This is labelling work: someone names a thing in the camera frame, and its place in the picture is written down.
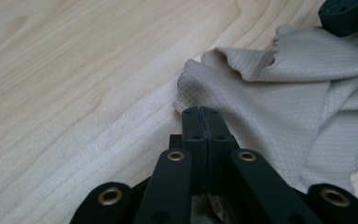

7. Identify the beige textured cloth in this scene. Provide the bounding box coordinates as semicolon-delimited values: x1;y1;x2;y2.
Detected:
172;24;358;224

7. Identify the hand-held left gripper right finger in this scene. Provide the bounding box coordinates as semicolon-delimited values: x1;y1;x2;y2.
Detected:
200;105;241;196

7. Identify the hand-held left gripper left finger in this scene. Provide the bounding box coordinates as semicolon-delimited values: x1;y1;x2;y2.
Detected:
169;105;208;196

